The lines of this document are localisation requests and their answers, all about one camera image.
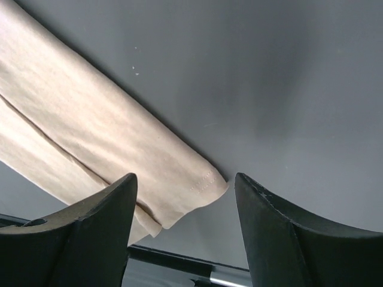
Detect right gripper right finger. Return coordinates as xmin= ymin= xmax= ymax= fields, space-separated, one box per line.
xmin=235 ymin=173 xmax=382 ymax=286

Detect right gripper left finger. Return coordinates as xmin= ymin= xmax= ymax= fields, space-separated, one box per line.
xmin=1 ymin=173 xmax=138 ymax=286

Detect beige t shirt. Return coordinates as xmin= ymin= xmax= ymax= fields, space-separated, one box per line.
xmin=1 ymin=1 xmax=229 ymax=244

